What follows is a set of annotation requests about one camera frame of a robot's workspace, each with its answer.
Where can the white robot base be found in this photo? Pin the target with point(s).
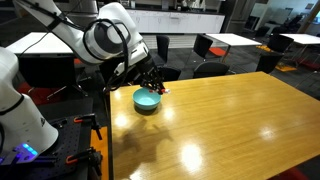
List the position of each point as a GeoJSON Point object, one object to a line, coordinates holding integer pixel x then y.
{"type": "Point", "coordinates": [27, 133]}

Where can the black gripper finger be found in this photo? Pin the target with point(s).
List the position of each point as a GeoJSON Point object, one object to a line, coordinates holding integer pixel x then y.
{"type": "Point", "coordinates": [160, 86]}
{"type": "Point", "coordinates": [150, 85]}

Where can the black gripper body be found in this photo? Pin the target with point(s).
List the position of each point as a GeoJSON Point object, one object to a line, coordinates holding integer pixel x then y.
{"type": "Point", "coordinates": [148, 70]}

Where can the white background table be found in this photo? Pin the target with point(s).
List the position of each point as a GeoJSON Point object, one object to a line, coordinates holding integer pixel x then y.
{"type": "Point", "coordinates": [234, 40]}

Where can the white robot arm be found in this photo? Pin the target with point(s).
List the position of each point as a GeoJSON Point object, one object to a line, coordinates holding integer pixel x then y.
{"type": "Point", "coordinates": [111, 34]}

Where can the red and white marker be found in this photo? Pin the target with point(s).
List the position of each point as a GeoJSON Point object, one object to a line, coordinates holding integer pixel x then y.
{"type": "Point", "coordinates": [160, 91]}

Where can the orange black clamp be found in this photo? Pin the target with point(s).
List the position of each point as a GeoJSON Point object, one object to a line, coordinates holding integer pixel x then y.
{"type": "Point", "coordinates": [91, 155]}
{"type": "Point", "coordinates": [91, 119]}

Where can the black office chair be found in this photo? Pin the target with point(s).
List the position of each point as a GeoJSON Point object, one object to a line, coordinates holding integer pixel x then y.
{"type": "Point", "coordinates": [210, 69]}

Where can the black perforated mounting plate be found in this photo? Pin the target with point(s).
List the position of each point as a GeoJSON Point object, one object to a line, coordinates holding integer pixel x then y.
{"type": "Point", "coordinates": [63, 146]}

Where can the teal bowl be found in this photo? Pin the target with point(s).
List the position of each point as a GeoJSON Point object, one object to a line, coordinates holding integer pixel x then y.
{"type": "Point", "coordinates": [146, 100]}

